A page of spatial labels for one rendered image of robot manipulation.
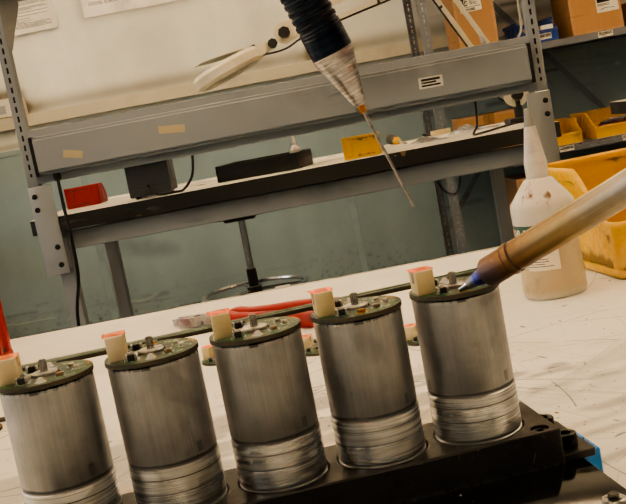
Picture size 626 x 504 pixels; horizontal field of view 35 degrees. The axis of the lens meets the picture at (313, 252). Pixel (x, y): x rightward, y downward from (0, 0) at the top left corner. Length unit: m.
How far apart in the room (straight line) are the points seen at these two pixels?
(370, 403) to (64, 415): 0.08
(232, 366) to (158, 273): 4.49
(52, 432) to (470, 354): 0.11
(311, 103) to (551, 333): 2.10
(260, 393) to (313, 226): 4.42
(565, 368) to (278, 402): 0.17
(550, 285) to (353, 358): 0.28
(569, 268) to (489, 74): 2.06
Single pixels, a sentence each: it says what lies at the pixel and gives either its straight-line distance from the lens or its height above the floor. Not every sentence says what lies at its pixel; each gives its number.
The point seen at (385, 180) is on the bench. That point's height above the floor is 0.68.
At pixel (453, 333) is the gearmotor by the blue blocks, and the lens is 0.26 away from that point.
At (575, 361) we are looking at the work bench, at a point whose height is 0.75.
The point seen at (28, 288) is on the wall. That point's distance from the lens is 4.89.
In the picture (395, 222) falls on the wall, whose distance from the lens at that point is 4.69.
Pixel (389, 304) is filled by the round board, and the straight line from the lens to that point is 0.26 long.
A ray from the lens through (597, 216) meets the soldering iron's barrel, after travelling 0.24.
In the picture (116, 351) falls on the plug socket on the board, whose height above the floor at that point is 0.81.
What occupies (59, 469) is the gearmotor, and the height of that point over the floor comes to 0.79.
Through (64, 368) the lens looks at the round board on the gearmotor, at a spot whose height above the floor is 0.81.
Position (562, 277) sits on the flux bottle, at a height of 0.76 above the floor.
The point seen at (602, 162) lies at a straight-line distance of 0.67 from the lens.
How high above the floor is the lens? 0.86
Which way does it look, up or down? 7 degrees down
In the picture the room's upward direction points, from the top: 11 degrees counter-clockwise
